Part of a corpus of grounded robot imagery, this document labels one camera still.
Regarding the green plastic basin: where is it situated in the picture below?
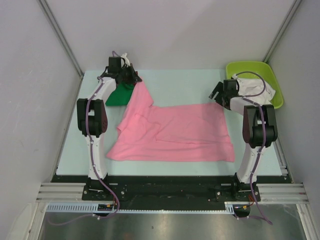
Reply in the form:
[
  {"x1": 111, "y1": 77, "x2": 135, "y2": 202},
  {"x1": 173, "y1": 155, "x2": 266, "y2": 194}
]
[{"x1": 225, "y1": 60, "x2": 284, "y2": 109}]

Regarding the pink t shirt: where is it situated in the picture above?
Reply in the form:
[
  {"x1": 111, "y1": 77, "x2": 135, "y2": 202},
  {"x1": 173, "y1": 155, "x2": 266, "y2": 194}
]
[{"x1": 106, "y1": 82, "x2": 235, "y2": 163}]

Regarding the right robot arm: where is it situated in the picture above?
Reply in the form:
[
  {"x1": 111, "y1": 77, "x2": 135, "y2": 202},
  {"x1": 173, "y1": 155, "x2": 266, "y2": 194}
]
[{"x1": 209, "y1": 79, "x2": 278, "y2": 201}]

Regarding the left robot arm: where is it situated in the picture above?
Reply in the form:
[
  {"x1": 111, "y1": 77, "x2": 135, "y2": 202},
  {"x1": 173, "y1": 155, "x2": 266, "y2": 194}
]
[{"x1": 76, "y1": 52, "x2": 142, "y2": 180}]

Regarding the folded green t shirt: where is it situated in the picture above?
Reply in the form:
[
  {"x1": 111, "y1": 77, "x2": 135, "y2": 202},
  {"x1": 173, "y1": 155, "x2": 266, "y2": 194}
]
[{"x1": 105, "y1": 83, "x2": 135, "y2": 107}]

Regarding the white t shirt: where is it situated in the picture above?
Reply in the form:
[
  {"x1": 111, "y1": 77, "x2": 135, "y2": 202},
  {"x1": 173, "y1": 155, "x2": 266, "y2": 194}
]
[{"x1": 232, "y1": 74, "x2": 276, "y2": 105}]

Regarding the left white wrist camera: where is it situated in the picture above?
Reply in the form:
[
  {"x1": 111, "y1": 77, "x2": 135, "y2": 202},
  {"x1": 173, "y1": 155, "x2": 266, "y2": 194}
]
[{"x1": 120, "y1": 52, "x2": 131, "y2": 66}]

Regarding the right aluminium frame post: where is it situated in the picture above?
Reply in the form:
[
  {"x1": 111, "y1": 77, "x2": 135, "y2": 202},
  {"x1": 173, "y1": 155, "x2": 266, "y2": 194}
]
[{"x1": 262, "y1": 0, "x2": 304, "y2": 64}]

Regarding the aluminium frame post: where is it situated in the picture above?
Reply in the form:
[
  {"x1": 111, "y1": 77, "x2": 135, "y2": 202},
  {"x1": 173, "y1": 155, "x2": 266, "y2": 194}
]
[
  {"x1": 262, "y1": 0, "x2": 304, "y2": 64},
  {"x1": 37, "y1": 0, "x2": 84, "y2": 79}
]

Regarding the left aluminium frame post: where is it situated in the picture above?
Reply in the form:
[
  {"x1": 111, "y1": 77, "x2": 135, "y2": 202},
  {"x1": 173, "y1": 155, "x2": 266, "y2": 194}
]
[{"x1": 37, "y1": 0, "x2": 84, "y2": 79}]

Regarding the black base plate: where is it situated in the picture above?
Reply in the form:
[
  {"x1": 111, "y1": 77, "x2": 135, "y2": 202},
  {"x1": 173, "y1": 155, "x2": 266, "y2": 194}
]
[{"x1": 51, "y1": 175, "x2": 292, "y2": 207}]

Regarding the slotted cable duct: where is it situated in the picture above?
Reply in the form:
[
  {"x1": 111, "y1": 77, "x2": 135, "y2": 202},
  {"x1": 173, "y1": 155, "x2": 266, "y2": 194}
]
[{"x1": 46, "y1": 202, "x2": 251, "y2": 214}]

